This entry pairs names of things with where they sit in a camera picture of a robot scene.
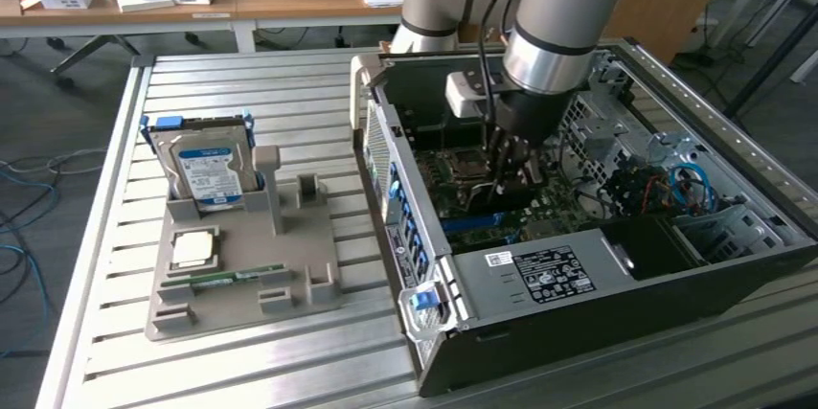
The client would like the blue floor cable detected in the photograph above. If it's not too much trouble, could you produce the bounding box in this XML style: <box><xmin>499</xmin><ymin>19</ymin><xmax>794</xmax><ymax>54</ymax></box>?
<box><xmin>0</xmin><ymin>159</ymin><xmax>56</xmax><ymax>358</ymax></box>

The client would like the green motherboard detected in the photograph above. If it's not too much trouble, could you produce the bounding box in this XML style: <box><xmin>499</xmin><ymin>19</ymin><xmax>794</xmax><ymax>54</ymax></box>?
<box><xmin>408</xmin><ymin>119</ymin><xmax>608</xmax><ymax>255</ymax></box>

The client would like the perforated metal drive cage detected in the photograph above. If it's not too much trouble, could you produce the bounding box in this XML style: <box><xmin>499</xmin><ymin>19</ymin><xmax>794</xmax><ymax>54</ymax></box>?
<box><xmin>560</xmin><ymin>90</ymin><xmax>640</xmax><ymax>180</ymax></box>

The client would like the metal disk bay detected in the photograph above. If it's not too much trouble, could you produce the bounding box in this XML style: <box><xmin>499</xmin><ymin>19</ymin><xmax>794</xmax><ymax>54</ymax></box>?
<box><xmin>670</xmin><ymin>205</ymin><xmax>787</xmax><ymax>264</ymax></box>

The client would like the blue case latch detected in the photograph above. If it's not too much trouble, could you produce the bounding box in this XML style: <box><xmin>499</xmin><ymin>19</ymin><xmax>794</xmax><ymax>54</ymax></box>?
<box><xmin>409</xmin><ymin>285</ymin><xmax>443</xmax><ymax>315</ymax></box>

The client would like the blue SATA wire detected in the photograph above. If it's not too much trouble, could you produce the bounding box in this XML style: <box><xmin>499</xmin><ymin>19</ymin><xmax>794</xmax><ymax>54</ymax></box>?
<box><xmin>666</xmin><ymin>163</ymin><xmax>716</xmax><ymax>215</ymax></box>

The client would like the grey power supply unit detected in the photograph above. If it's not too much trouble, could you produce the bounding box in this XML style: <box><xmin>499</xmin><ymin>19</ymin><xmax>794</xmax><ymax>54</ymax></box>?
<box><xmin>439</xmin><ymin>229</ymin><xmax>638</xmax><ymax>329</ymax></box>

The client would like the grey desk leg with castor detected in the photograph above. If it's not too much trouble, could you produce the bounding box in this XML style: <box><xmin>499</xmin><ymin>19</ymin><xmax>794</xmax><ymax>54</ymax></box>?
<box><xmin>48</xmin><ymin>34</ymin><xmax>143</xmax><ymax>90</ymax></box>

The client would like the green RAM stick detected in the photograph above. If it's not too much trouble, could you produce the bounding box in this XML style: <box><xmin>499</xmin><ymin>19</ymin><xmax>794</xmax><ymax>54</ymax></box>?
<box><xmin>159</xmin><ymin>262</ymin><xmax>288</xmax><ymax>288</ymax></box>

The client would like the open grey PC case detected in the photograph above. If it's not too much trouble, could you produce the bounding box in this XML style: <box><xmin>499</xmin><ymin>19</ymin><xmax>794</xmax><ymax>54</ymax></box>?
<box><xmin>348</xmin><ymin>36</ymin><xmax>818</xmax><ymax>399</ymax></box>

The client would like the black camera cable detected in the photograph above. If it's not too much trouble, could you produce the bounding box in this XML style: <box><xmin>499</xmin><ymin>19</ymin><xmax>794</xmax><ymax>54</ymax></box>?
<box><xmin>469</xmin><ymin>0</ymin><xmax>512</xmax><ymax>138</ymax></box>

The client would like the metal CPU socket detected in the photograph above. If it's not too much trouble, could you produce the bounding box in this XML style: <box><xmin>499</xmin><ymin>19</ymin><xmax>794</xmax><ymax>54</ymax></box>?
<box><xmin>439</xmin><ymin>147</ymin><xmax>494</xmax><ymax>185</ymax></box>

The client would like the black floor cable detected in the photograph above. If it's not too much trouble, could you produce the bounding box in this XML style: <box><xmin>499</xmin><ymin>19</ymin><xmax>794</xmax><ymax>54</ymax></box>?
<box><xmin>0</xmin><ymin>177</ymin><xmax>60</xmax><ymax>306</ymax></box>

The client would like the silver CPU chip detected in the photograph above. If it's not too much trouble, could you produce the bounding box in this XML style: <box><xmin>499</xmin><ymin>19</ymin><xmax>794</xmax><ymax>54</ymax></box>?
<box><xmin>168</xmin><ymin>230</ymin><xmax>217</xmax><ymax>270</ymax></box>

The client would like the blue expansion slot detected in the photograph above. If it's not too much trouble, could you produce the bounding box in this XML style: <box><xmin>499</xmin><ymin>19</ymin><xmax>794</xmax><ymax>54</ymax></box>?
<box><xmin>440</xmin><ymin>214</ymin><xmax>506</xmax><ymax>234</ymax></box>

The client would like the grey parts rack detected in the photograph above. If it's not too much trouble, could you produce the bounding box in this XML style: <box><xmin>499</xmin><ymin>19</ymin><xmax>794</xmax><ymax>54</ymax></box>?
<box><xmin>144</xmin><ymin>145</ymin><xmax>345</xmax><ymax>344</ymax></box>

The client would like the black power wire bundle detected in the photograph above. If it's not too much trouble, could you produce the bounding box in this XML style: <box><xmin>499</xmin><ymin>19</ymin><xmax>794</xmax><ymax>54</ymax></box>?
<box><xmin>603</xmin><ymin>167</ymin><xmax>672</xmax><ymax>218</ymax></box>

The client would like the black metal leg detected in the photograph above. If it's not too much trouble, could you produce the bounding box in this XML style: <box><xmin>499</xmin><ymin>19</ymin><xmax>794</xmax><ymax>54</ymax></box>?
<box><xmin>723</xmin><ymin>0</ymin><xmax>818</xmax><ymax>119</ymax></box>

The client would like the hard disk in blue caddy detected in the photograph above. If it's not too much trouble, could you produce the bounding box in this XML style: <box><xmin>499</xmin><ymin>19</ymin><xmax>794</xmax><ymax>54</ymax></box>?
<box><xmin>137</xmin><ymin>109</ymin><xmax>267</xmax><ymax>213</ymax></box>

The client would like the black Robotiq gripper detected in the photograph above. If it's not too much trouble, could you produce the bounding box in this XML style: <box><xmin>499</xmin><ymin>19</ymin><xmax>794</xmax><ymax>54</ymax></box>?
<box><xmin>490</xmin><ymin>86</ymin><xmax>582</xmax><ymax>151</ymax></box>

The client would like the white floor cable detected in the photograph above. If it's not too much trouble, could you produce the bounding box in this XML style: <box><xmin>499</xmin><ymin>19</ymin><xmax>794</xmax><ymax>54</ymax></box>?
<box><xmin>0</xmin><ymin>147</ymin><xmax>108</xmax><ymax>176</ymax></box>

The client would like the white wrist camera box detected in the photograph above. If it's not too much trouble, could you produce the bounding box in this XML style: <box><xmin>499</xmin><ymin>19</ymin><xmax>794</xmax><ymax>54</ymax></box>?
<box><xmin>444</xmin><ymin>71</ymin><xmax>507</xmax><ymax>119</ymax></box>

